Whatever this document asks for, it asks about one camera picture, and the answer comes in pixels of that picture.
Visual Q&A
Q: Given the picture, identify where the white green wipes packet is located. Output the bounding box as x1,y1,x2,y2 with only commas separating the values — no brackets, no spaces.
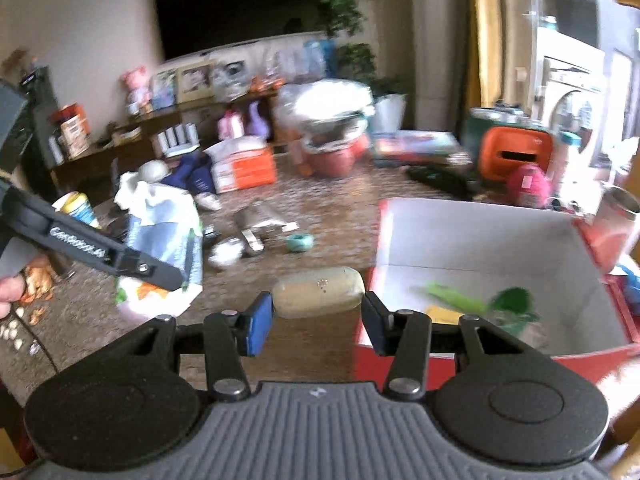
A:
115,172,203,322

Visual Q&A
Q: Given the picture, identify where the beige oval stone soap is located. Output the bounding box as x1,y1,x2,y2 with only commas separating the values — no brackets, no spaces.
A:
271,266,364,318

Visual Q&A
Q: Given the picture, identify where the silver foil snack bag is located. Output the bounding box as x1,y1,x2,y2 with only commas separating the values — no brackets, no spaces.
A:
232,200,299,257

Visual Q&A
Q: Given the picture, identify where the clear plastic bag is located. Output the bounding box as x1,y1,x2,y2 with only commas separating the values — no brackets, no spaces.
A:
207,237,244,270

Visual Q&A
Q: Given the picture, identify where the person's left hand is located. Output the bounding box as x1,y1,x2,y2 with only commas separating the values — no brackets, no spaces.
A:
0,255,49,320

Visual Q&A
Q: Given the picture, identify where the yellow lidded canister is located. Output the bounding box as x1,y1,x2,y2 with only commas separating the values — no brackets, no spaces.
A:
52,191,100,229

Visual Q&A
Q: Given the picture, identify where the blue dumbbell right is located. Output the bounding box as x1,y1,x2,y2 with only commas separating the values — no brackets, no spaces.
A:
189,155,216,195

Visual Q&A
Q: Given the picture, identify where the white wifi router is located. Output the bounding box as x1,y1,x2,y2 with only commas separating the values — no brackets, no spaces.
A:
154,122,200,158

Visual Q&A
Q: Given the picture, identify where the orange tissue pack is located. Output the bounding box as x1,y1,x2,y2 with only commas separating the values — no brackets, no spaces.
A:
204,136,278,194

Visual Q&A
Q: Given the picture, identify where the black remote control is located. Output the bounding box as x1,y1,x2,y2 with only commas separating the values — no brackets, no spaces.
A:
406,166,483,202

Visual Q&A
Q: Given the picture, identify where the pink teddy bear figure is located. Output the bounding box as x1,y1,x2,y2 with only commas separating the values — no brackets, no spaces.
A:
120,66,152,117

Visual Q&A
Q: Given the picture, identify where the purple gourd toy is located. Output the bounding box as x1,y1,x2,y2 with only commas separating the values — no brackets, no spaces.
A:
246,101,270,140

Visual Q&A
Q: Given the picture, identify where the colourful bead organizer box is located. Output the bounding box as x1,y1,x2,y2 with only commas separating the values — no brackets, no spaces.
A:
370,130,473,168

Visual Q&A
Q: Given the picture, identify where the pink fuzzy plush ball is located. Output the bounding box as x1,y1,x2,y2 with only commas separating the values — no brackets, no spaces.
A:
506,164,551,209

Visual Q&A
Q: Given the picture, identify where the framed photo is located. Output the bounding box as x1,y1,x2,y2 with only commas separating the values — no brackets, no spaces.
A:
176,62,214,104

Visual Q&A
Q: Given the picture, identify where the orange green storage box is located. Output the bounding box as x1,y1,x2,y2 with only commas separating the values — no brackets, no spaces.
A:
460,106,553,182

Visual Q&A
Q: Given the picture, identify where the pink steel mug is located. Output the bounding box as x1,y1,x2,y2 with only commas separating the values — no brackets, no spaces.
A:
585,186,638,274

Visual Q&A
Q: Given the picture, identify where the white bottle teal cap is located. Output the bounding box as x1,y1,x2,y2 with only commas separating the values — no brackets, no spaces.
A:
547,130,582,194

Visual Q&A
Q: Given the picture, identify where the blue crumpled plastic bag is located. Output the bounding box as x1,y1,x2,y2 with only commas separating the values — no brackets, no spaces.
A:
617,266,640,310

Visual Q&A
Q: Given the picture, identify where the black flat television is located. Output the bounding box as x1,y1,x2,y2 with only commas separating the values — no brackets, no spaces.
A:
154,0,328,61

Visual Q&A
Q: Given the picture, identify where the potted green plant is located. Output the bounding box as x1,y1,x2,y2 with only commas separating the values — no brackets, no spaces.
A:
319,0,417,97

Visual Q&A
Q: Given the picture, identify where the washing machine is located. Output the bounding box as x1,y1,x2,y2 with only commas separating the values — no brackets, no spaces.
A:
539,56,602,136

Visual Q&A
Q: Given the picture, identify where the yellow curtain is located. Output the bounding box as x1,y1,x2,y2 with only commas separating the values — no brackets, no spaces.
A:
465,0,503,108

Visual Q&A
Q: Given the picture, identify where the white tower air conditioner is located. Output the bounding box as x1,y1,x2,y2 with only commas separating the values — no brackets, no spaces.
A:
412,0,468,132

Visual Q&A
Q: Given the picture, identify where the yellow giraffe plush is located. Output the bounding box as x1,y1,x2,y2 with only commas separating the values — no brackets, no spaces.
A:
610,0,639,479

